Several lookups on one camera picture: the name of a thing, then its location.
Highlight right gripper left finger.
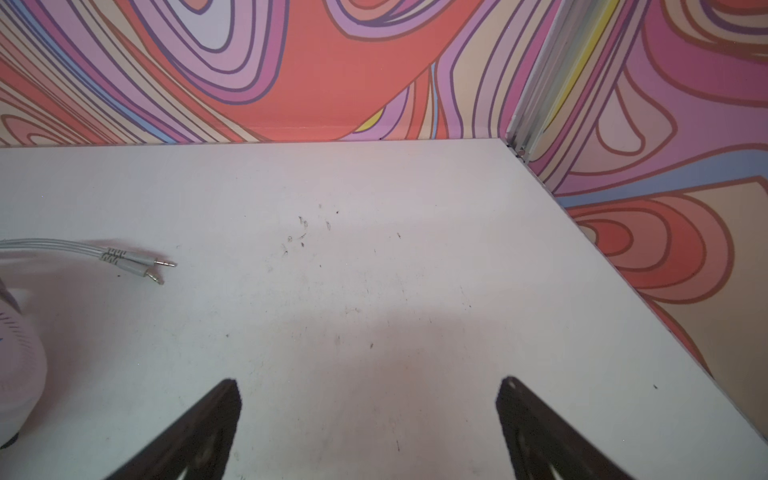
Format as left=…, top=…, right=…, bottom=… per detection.
left=109, top=379, right=242, bottom=480

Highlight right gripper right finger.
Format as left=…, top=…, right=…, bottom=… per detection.
left=495, top=376, right=632, bottom=480

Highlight white headphones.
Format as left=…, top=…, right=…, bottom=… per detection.
left=1, top=283, right=47, bottom=449

